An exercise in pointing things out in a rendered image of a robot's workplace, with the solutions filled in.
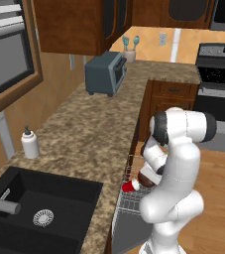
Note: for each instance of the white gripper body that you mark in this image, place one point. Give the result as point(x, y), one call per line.
point(151, 172)

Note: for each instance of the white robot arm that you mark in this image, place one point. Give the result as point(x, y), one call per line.
point(180, 172)

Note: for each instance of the brown bowl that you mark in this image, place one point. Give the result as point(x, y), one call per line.
point(146, 180)

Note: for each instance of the red cup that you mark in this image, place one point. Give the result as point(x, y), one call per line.
point(128, 187)

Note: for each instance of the brown base cupboard door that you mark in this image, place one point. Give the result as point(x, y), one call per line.
point(157, 112)

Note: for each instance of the grey dishwasher door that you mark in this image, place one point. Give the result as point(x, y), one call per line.
point(127, 231)

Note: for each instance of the brown drawer front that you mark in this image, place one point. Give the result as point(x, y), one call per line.
point(175, 90)

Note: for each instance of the blue-grey toaster oven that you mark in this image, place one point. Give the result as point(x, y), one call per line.
point(104, 74)

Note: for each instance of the steel oven range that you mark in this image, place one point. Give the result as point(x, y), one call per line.
point(218, 86)

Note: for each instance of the beige utensil pot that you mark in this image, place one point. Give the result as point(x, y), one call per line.
point(129, 55)

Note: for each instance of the black sink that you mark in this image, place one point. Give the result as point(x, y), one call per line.
point(34, 211)

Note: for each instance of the white soap dispenser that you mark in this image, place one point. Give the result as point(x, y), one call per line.
point(30, 144)

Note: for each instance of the teal spoon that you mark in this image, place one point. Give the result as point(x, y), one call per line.
point(135, 41)

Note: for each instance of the teal spatula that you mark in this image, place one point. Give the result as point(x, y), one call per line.
point(125, 42)

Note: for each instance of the grey tap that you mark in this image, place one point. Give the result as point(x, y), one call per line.
point(3, 204)

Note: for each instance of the steel microwave oven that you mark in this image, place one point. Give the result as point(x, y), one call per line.
point(224, 15)

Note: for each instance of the grey wall socket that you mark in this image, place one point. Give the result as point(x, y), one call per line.
point(163, 39)

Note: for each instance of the brown wall cupboard run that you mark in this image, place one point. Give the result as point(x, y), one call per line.
point(170, 13)

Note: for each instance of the window with wooden frame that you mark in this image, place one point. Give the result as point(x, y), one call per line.
point(5, 49)

